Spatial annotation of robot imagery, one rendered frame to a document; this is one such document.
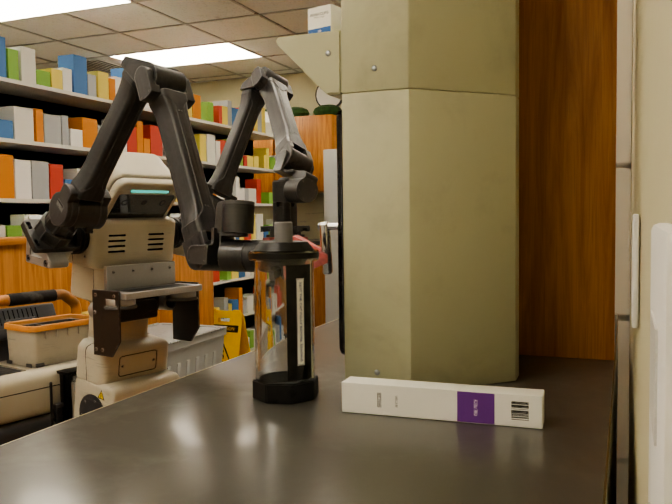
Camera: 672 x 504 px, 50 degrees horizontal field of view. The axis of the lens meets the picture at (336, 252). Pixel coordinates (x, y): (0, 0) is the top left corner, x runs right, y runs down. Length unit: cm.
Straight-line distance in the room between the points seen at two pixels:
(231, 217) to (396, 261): 32
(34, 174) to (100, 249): 228
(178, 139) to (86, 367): 75
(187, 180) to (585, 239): 76
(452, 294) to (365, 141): 28
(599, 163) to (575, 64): 19
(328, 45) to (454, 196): 31
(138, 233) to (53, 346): 45
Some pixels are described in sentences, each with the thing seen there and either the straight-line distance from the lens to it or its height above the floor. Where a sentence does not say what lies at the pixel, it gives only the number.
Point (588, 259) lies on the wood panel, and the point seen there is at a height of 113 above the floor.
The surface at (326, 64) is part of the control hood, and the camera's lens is 118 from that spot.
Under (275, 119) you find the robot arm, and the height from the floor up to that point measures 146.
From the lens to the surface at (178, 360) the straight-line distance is 342.
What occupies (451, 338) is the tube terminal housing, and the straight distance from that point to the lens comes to 116.
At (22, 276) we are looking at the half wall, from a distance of 332.
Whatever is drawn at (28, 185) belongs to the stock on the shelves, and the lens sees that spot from 407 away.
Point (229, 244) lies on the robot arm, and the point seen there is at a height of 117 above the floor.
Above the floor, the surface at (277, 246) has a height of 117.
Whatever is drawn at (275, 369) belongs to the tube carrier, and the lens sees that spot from 108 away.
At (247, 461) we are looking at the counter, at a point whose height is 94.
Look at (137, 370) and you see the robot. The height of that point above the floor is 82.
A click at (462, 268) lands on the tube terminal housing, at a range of 116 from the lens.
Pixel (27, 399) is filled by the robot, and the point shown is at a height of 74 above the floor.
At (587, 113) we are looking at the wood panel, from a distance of 145.
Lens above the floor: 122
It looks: 3 degrees down
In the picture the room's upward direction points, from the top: 1 degrees counter-clockwise
